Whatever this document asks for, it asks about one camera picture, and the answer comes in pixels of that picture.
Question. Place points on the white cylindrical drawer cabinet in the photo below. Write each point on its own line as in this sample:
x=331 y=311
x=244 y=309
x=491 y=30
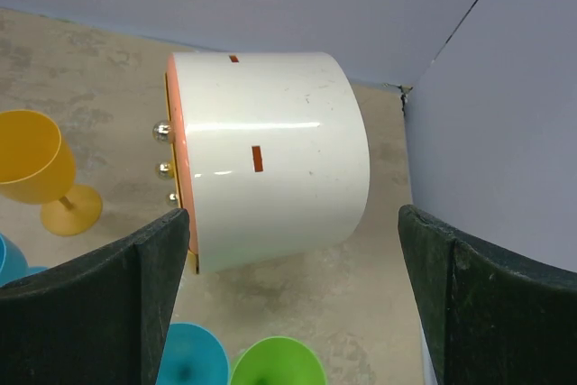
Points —
x=269 y=154

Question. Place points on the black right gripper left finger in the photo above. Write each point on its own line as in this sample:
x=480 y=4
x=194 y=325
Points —
x=101 y=318

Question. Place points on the blue wine glass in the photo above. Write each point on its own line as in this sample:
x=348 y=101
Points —
x=192 y=355
x=13 y=264

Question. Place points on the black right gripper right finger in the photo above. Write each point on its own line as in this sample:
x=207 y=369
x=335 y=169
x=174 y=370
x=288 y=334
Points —
x=489 y=315

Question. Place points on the green wine glass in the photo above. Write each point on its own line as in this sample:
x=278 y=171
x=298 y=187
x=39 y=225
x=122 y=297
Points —
x=278 y=360

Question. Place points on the yellow wine glass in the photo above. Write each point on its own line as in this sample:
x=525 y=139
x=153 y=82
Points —
x=39 y=168

